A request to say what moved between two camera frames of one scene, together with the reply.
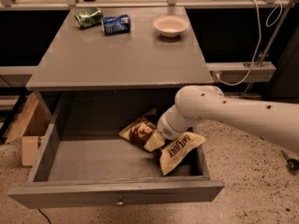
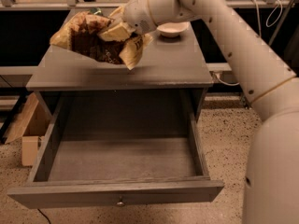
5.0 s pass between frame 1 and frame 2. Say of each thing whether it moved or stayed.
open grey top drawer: stayed
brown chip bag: moved
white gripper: moved
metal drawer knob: stayed
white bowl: stayed
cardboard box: stayed
